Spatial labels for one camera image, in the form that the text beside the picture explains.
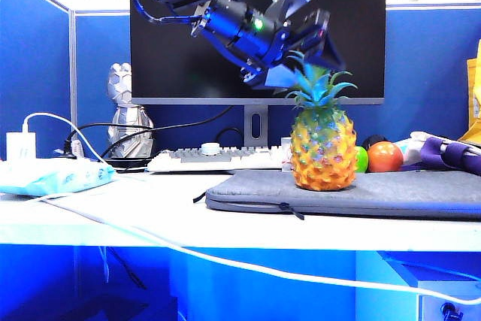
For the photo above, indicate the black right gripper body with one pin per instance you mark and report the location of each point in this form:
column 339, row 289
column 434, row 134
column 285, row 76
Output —
column 308, row 31

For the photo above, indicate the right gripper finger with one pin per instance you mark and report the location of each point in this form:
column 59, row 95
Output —
column 280, row 77
column 332, row 52

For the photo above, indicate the yellow plastic pineapple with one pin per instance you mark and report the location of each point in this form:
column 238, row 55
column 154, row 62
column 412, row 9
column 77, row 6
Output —
column 323, row 159

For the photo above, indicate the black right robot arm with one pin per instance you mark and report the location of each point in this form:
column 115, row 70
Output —
column 229, row 16

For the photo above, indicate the yellow paper bag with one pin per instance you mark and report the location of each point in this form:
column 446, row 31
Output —
column 473, row 84

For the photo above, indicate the gray felt laptop bag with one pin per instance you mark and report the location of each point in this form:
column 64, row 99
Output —
column 394, row 193

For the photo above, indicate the gray monitor stand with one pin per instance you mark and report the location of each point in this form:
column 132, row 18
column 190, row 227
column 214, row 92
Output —
column 248, row 118

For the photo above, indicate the clear box with ribbon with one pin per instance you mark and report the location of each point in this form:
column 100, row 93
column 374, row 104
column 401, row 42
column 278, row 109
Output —
column 285, row 148

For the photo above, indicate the black round object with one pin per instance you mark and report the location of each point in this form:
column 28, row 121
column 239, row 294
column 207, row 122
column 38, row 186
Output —
column 374, row 139

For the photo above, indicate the white round knob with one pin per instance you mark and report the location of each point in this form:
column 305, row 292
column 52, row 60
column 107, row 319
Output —
column 210, row 148

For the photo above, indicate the white gray keyboard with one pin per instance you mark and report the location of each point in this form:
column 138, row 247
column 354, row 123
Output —
column 210, row 162

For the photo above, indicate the green apple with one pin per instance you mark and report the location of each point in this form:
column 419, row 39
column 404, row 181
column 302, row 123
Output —
column 361, row 159

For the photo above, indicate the black computer monitor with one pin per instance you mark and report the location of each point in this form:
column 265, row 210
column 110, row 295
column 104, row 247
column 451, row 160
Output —
column 169, row 65

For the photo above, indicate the orange red round fruit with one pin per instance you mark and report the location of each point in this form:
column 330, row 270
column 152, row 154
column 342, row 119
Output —
column 385, row 157

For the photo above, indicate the purple cloth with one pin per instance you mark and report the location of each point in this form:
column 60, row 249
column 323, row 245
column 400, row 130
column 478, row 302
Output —
column 432, row 152

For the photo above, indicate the silver faceted figurine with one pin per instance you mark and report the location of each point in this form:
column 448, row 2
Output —
column 120, row 84

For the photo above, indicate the black power plug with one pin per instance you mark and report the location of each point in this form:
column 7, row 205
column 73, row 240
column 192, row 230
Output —
column 68, row 147

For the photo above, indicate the light blue wipes pack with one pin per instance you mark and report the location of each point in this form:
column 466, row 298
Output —
column 49, row 180

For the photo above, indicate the white charger block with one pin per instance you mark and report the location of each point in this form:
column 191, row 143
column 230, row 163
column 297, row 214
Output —
column 20, row 146

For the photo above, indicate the white drawer cabinet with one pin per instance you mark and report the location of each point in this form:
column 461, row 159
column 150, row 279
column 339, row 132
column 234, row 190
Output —
column 428, row 309

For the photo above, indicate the gray partition post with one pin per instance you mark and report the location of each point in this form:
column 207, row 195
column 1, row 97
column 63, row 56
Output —
column 72, row 73

